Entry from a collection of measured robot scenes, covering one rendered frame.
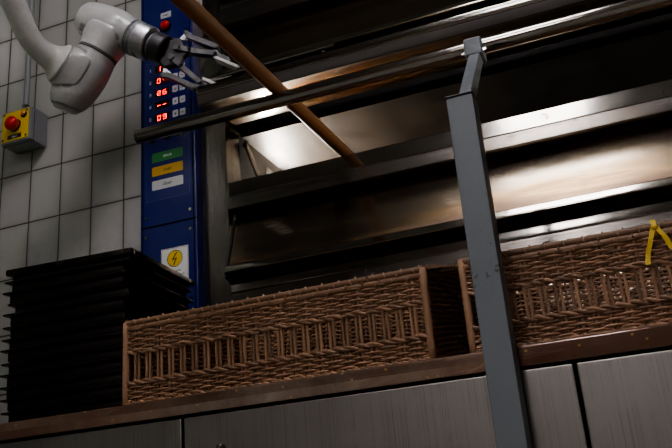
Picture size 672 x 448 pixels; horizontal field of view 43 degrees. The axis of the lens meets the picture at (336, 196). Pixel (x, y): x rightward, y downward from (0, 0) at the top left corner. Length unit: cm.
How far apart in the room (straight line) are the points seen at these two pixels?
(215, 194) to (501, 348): 112
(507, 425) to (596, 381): 14
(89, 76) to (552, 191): 112
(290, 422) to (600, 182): 86
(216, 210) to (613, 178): 93
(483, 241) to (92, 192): 136
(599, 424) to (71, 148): 167
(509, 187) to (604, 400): 77
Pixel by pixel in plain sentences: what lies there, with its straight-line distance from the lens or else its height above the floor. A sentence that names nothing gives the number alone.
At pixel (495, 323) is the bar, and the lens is 118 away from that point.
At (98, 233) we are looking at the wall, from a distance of 228.
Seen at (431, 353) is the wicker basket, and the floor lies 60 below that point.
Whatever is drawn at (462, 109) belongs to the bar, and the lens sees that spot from 128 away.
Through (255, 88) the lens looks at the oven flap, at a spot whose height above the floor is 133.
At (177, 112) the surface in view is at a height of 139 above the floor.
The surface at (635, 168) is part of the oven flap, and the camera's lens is 184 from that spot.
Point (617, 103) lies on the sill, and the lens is 191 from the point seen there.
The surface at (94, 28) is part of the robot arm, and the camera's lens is 221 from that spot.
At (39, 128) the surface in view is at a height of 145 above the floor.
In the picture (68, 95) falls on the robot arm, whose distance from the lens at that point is 216.
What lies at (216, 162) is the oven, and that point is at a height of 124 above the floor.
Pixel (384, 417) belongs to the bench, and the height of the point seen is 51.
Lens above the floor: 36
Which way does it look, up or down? 21 degrees up
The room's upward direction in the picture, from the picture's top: 5 degrees counter-clockwise
